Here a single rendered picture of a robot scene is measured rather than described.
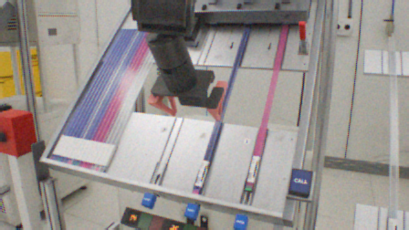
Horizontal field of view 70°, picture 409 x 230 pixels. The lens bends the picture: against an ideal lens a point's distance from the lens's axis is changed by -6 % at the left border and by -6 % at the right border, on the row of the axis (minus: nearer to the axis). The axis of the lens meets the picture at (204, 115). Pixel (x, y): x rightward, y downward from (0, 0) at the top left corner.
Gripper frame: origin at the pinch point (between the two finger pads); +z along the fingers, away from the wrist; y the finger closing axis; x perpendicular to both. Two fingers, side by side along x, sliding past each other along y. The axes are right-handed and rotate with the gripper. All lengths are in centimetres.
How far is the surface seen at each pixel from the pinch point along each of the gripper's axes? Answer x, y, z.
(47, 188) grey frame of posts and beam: 16, 50, 24
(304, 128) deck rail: -8.8, -19.8, 12.4
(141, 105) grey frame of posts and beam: -33, 50, 42
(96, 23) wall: -171, 202, 97
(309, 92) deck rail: -18.4, -19.6, 11.2
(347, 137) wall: -120, -38, 169
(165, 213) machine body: 4, 27, 57
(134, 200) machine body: 3, 41, 56
